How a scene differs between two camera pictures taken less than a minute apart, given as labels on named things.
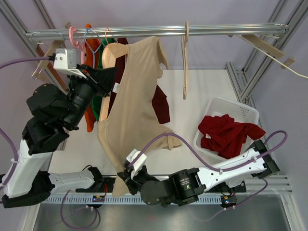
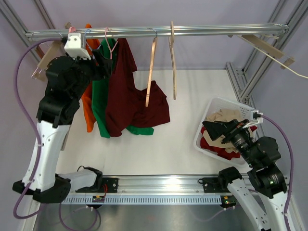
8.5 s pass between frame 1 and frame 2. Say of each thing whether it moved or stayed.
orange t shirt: stayed
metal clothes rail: stayed
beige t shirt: moved
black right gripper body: moved
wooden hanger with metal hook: moved
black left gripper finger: moved
